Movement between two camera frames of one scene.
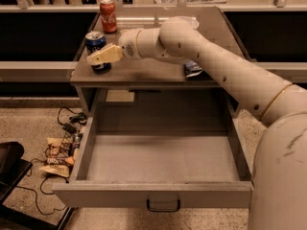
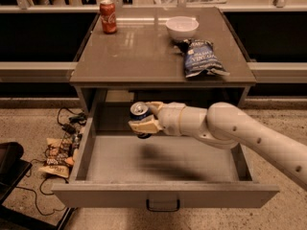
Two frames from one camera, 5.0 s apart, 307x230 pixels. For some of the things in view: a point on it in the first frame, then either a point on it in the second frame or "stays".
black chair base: (12, 169) stays
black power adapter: (70, 128) stays
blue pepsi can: (94, 40) → (138, 110)
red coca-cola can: (107, 11) stays
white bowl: (183, 23) stays
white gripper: (129, 45) → (170, 116)
